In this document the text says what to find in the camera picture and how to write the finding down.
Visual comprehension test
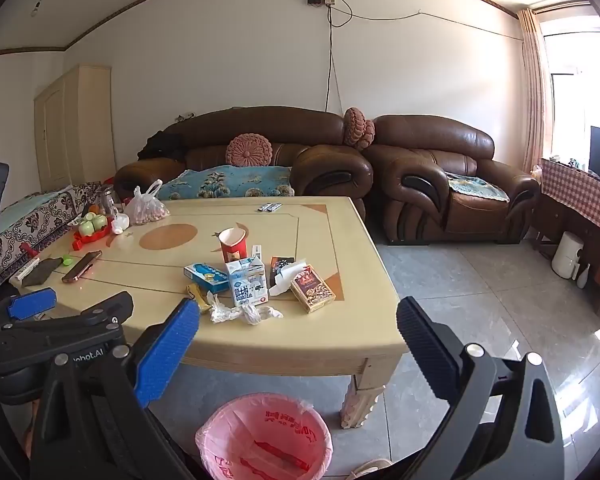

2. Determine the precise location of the blue and white medicine box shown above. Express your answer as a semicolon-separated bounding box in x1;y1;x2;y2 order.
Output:
183;262;231;295

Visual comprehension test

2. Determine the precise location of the black clothing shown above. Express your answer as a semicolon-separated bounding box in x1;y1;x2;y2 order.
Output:
137;130;185;163

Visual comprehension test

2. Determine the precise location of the white and blue milk carton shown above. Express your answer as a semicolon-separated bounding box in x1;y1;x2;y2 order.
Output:
225;255;269;307

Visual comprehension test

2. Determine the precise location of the glass teapot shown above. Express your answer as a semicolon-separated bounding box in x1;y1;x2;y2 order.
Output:
97;185;125;216

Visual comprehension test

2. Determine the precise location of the black hanging cable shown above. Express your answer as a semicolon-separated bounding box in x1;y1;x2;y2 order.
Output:
324;2;353;116

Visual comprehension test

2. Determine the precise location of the white remote control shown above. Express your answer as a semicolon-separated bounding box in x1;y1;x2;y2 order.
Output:
10;257;41;283

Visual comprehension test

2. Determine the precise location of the brown leather sofa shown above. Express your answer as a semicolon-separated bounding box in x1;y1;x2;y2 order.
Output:
114;106;374;221

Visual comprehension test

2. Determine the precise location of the brown and red box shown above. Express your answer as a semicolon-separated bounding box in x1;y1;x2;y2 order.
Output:
290;265;337;314

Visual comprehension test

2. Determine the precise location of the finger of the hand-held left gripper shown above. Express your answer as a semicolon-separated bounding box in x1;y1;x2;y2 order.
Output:
0;291;135;342
0;286;59;326

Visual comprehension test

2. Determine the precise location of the rose gold smartphone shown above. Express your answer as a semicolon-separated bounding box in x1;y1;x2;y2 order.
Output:
61;250;103;284

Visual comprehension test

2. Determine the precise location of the blue floral sofa cover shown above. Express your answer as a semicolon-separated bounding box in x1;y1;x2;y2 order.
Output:
156;165;295;201

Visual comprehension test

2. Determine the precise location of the black and orange cardboard box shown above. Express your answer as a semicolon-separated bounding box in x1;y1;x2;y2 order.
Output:
269;256;297;288

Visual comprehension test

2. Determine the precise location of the red paper cup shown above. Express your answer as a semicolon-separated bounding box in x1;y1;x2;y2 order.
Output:
219;227;247;263

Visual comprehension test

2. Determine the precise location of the cream wardrobe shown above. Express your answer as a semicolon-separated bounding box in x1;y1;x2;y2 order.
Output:
34;64;118;193

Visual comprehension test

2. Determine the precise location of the white round appliance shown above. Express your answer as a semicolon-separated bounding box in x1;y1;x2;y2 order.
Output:
551;231;583;280

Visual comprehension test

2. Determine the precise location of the thin wall wire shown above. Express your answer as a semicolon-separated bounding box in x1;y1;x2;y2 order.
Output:
330;7;523;41

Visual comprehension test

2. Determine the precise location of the round pink knitted cushion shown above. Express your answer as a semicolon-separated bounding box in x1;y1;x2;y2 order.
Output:
226;134;273;167

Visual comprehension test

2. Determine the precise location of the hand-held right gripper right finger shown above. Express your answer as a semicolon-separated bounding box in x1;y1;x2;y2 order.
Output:
396;296;566;480

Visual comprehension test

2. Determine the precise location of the white shoe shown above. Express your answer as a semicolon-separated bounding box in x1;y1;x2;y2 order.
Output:
350;458;393;480

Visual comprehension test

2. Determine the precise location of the pink curtain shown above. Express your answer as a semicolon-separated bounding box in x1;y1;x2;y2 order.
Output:
517;7;553;161

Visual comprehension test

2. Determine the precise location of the pink lined waste bin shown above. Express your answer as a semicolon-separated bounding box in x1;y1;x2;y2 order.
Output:
195;392;334;480

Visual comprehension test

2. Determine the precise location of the white tissue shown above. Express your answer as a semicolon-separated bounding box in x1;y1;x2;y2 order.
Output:
269;258;308;297

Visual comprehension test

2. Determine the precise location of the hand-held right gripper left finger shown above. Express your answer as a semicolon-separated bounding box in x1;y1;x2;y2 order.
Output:
30;297;201;480

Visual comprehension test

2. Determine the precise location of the yellow snack wrapper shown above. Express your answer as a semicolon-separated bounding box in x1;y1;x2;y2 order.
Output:
186;284;213;313

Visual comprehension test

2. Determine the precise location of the clear plastic bag of nuts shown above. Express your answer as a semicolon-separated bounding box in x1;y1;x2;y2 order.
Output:
124;179;171;225

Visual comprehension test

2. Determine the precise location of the blue armchair seat cover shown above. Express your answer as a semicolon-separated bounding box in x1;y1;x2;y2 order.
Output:
445;171;510;203

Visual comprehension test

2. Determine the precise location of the beige wooden coffee table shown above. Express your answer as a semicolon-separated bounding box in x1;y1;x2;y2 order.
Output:
10;196;409;429

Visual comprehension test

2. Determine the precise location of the red plastic tray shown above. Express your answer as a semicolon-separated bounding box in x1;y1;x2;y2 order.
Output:
71;215;115;252

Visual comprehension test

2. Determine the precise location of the red checkered tablecloth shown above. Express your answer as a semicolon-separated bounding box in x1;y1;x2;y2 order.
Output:
540;157;600;243

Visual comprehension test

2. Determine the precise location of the dark wooden cabinet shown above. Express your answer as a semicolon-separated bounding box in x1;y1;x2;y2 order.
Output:
530;190;600;311

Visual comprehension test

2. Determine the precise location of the floral patterned bed cover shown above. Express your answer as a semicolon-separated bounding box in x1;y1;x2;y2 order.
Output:
0;182;103;286

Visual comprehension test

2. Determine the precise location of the teal blanket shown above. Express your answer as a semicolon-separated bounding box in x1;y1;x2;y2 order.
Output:
0;187;75;233

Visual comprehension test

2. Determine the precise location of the clear plastic wrapper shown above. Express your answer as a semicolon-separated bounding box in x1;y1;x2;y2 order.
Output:
207;292;284;326

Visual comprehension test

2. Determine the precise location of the brown leather armchair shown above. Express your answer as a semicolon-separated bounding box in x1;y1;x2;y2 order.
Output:
362;115;541;246

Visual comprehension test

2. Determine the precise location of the window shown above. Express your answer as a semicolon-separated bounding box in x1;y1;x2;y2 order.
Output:
540;0;600;161

